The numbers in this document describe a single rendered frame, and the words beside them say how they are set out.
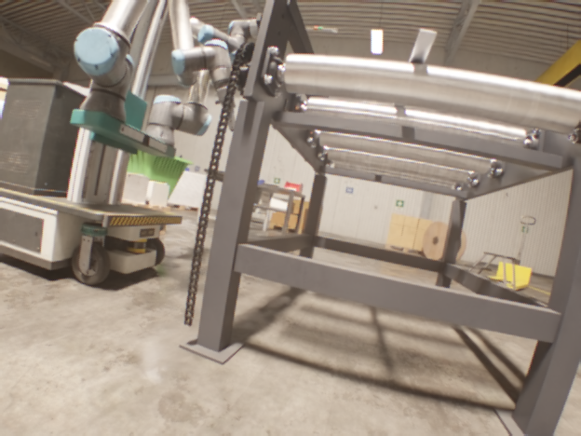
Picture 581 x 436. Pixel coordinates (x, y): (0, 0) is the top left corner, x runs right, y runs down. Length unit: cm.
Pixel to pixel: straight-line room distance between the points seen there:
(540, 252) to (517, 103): 1247
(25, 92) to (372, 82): 150
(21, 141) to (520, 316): 194
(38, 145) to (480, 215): 1209
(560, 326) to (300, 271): 68
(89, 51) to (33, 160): 60
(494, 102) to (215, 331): 97
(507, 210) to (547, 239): 194
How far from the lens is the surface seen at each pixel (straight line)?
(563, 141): 112
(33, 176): 156
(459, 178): 171
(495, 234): 1240
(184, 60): 119
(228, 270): 82
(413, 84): 81
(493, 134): 114
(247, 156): 81
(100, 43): 121
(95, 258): 133
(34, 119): 162
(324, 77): 83
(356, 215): 1137
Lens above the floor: 45
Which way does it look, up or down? 2 degrees down
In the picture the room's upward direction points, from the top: 11 degrees clockwise
